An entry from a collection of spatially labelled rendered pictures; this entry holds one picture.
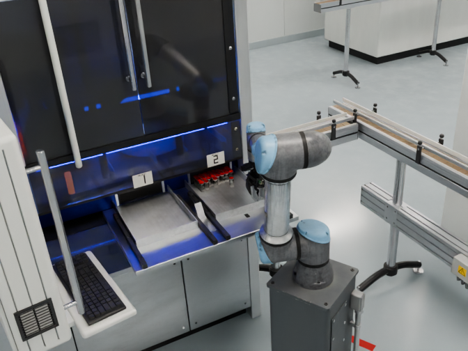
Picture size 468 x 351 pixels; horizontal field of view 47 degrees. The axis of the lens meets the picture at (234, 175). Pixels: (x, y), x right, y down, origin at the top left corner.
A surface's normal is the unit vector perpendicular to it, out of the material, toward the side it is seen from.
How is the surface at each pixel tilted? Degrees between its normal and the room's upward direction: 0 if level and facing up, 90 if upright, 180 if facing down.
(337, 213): 0
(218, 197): 0
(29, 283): 90
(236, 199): 0
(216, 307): 90
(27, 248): 90
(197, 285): 90
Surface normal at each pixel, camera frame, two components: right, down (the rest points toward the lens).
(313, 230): 0.07, -0.88
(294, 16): 0.45, 0.41
